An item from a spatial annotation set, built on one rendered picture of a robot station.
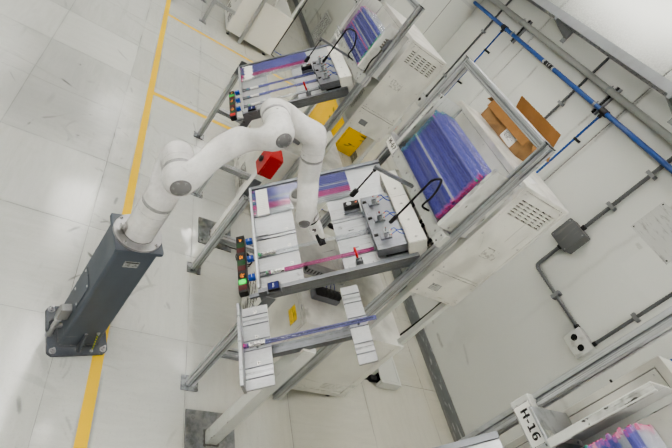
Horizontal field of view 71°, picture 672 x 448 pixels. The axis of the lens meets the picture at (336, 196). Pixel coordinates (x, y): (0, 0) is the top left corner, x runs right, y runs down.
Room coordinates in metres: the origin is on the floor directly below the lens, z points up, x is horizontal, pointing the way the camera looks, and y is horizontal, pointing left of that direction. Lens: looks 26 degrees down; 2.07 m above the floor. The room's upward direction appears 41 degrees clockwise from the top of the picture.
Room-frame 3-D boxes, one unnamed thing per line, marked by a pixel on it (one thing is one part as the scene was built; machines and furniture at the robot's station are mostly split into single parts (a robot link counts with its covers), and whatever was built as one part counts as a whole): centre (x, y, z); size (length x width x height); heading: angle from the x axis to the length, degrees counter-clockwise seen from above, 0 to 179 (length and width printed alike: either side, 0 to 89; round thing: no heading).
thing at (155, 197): (1.40, 0.51, 1.00); 0.19 x 0.12 x 0.24; 42
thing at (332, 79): (3.28, 0.62, 0.66); 1.01 x 0.73 x 1.31; 125
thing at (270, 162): (2.53, 0.45, 0.39); 0.24 x 0.24 x 0.78; 35
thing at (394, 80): (3.41, 0.46, 0.95); 1.35 x 0.82 x 1.90; 125
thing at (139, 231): (1.38, 0.49, 0.79); 0.19 x 0.19 x 0.18
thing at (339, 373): (2.21, -0.35, 0.31); 0.70 x 0.65 x 0.62; 35
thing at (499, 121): (2.35, -0.46, 1.82); 0.68 x 0.30 x 0.20; 35
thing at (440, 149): (2.09, -0.28, 1.52); 0.51 x 0.13 x 0.27; 35
